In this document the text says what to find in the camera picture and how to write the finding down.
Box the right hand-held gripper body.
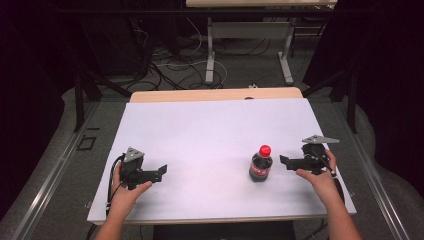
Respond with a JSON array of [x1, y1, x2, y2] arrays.
[[299, 134, 341, 176]]

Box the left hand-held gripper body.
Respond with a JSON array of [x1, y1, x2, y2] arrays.
[[119, 146, 148, 191]]

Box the dark soda bottle red label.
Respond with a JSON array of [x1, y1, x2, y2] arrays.
[[248, 152, 274, 183]]

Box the person's right hand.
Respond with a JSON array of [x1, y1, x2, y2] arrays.
[[295, 148, 338, 205]]

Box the person's left hand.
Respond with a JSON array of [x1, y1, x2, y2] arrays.
[[107, 162, 154, 218]]

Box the white table mat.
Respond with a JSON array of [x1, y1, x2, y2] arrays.
[[86, 97, 357, 224]]

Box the black metal stand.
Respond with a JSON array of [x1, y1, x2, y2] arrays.
[[73, 65, 133, 133], [301, 65, 360, 135]]

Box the light wooden table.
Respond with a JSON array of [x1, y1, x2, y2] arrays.
[[86, 86, 357, 226]]

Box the grey metal-legged desk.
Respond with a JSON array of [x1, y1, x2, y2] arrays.
[[185, 0, 339, 86]]

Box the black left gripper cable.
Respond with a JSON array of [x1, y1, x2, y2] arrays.
[[105, 154, 126, 216]]

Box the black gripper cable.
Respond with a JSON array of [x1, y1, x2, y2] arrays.
[[309, 150, 346, 205], [105, 154, 126, 216]]

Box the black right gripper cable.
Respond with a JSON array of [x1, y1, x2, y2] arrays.
[[309, 150, 346, 205]]

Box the black floor socket frame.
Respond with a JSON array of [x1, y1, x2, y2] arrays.
[[76, 134, 98, 152]]

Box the metal floor rail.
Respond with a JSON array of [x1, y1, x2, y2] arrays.
[[332, 99, 412, 240], [9, 99, 102, 240]]

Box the tangle of black floor cables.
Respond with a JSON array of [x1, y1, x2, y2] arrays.
[[126, 16, 278, 92]]

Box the white floor cable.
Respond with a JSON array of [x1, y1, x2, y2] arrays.
[[155, 59, 229, 89]]

